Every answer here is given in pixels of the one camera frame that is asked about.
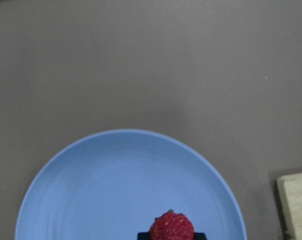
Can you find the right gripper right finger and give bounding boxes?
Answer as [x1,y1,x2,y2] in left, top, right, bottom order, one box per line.
[193,232,207,240]

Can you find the red strawberry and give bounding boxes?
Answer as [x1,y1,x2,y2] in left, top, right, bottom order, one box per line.
[149,210,195,240]

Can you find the wooden cutting board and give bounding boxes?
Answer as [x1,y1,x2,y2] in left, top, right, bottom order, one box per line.
[276,173,302,240]

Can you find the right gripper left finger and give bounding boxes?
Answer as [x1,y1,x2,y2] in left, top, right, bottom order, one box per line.
[137,232,150,240]

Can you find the blue plate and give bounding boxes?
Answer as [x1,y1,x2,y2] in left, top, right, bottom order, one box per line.
[14,129,247,240]

